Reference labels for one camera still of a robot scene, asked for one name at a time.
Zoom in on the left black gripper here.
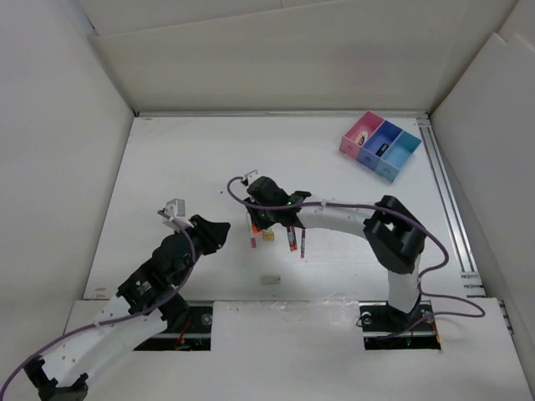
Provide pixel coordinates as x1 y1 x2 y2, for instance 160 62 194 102
174 215 229 286

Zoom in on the pink white acrylic marker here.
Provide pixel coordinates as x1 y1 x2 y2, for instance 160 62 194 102
246 213 257 249

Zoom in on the red pen refill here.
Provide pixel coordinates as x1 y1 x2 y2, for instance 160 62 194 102
290 227 298 251

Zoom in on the pink pen refill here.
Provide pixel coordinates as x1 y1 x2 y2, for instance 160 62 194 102
299 228 306 259

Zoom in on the pink black highlighter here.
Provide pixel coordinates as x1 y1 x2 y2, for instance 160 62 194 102
375 143 389 156

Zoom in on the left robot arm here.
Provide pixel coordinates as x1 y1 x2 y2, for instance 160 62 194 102
23 215 231 400

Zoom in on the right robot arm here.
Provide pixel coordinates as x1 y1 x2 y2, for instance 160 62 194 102
242 176 425 329

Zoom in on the yellow eraser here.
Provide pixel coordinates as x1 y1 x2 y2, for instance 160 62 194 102
262 231 275 241

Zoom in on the white eraser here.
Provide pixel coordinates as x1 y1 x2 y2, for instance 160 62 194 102
260 275 281 286

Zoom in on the pink container box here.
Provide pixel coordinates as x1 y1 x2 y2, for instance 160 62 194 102
339 111 385 160

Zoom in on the light blue container box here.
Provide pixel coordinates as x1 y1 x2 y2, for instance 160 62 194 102
374 131 421 182

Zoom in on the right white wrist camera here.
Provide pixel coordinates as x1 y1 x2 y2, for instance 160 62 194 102
241 170 260 187

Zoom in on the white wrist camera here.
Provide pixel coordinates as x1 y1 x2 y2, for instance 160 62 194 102
161 198 189 228
241 170 260 187

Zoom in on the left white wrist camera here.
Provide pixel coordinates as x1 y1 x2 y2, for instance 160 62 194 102
161 198 189 228

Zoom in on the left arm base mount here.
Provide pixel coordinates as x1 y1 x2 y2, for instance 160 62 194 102
135 301 214 352

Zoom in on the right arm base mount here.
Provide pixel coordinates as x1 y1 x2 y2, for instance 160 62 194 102
355 301 441 351

